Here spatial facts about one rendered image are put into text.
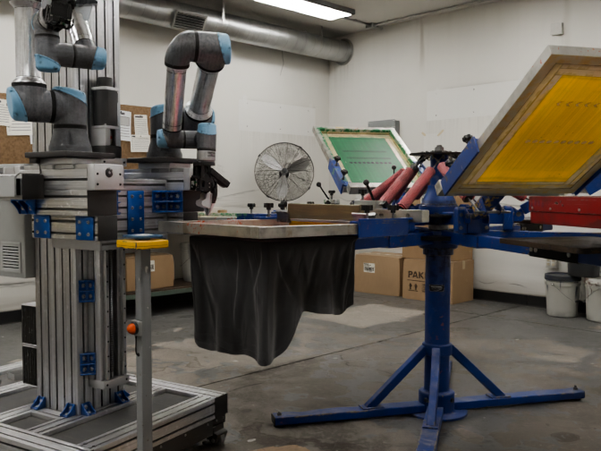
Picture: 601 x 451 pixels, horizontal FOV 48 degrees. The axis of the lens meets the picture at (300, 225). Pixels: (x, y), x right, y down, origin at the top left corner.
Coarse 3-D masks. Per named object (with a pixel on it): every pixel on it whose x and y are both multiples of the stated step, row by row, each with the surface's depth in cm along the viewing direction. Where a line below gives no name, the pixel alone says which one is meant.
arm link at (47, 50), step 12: (36, 36) 209; (48, 36) 208; (36, 48) 209; (48, 48) 208; (60, 48) 210; (72, 48) 213; (36, 60) 209; (48, 60) 209; (60, 60) 211; (72, 60) 213
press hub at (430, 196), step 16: (432, 160) 331; (432, 192) 330; (432, 208) 326; (448, 208) 325; (432, 224) 327; (432, 240) 317; (448, 240) 316; (432, 256) 331; (448, 256) 331; (432, 272) 331; (448, 272) 332; (432, 288) 332; (448, 288) 332; (432, 304) 332; (448, 304) 333; (432, 320) 332; (448, 320) 334; (432, 336) 333; (448, 336) 334; (448, 352) 333; (448, 368) 336; (448, 384) 336; (448, 400) 332; (416, 416) 330; (448, 416) 329; (464, 416) 330
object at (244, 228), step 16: (160, 224) 253; (176, 224) 245; (192, 224) 238; (208, 224) 231; (224, 224) 272; (240, 224) 278; (256, 224) 284; (272, 224) 290; (288, 224) 297; (352, 224) 246
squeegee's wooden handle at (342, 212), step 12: (288, 204) 289; (300, 204) 284; (312, 204) 279; (324, 204) 274; (336, 204) 269; (300, 216) 284; (312, 216) 279; (324, 216) 274; (336, 216) 269; (348, 216) 264
